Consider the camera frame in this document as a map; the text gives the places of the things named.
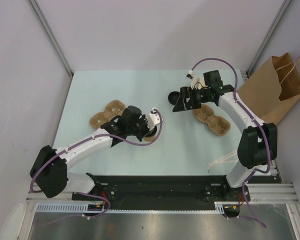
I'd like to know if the aluminium frame rail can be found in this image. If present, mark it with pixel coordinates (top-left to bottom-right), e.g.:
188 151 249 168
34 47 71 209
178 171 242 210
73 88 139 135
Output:
26 183 299 204

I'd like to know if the aluminium corner post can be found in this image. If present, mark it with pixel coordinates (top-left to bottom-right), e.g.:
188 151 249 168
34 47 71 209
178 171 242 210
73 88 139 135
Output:
26 0 74 79
246 0 295 78

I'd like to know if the brown paper coffee cup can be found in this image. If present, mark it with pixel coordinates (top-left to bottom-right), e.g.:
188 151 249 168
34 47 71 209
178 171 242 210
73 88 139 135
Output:
143 129 157 143

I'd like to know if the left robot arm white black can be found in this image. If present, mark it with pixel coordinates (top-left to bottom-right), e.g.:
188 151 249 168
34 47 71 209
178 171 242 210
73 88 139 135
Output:
29 105 162 200

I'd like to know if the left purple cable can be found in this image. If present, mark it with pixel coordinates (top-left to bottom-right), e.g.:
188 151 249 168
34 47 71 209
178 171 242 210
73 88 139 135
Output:
29 107 165 226

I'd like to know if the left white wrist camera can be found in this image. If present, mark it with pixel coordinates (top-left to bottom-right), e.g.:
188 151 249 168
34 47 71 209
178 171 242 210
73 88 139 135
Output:
146 107 164 130

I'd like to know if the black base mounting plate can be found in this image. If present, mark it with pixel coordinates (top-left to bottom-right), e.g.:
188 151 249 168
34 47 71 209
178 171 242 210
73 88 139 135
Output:
71 175 251 210

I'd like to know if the purple cable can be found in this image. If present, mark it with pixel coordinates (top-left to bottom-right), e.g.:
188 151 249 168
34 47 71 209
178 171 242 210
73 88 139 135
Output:
29 107 165 226
186 57 277 229

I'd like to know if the black plastic cup lid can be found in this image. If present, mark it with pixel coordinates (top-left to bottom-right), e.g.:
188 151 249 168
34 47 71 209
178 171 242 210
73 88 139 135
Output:
168 91 181 106

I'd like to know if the brown pulp cup carrier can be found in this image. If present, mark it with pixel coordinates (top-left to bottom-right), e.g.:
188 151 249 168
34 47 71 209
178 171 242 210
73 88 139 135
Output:
89 100 126 130
192 104 231 136

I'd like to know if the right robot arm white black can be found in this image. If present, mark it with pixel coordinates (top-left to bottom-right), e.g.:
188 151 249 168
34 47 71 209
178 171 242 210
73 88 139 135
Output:
168 70 278 201

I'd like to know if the white round object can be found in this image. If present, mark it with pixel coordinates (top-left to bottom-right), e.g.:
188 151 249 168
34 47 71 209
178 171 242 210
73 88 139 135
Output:
0 203 25 240

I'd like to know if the left aluminium corner post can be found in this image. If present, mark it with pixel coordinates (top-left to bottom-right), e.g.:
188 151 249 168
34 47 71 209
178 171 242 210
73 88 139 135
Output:
26 0 74 79

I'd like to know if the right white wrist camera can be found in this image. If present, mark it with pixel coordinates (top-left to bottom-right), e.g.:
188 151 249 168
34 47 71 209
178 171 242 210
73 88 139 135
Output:
186 70 206 89

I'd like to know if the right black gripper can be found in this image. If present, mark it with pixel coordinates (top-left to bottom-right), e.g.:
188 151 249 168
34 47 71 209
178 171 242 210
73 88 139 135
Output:
173 86 211 112

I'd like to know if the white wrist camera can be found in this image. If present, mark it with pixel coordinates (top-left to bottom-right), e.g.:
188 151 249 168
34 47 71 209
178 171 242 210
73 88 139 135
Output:
146 107 164 130
186 70 206 89

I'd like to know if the right aluminium corner post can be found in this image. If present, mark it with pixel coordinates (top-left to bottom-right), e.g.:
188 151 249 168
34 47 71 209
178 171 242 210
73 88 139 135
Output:
246 0 295 78

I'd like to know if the brown paper bag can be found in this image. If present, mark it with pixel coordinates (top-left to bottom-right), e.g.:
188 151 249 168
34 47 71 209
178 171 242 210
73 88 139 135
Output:
237 53 300 125

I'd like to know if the white slotted cable duct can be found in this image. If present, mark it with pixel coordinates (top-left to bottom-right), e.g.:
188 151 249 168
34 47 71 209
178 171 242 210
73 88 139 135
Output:
35 202 231 215

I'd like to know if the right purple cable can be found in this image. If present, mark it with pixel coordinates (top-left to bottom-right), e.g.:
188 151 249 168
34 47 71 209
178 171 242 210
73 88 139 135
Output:
186 57 277 229

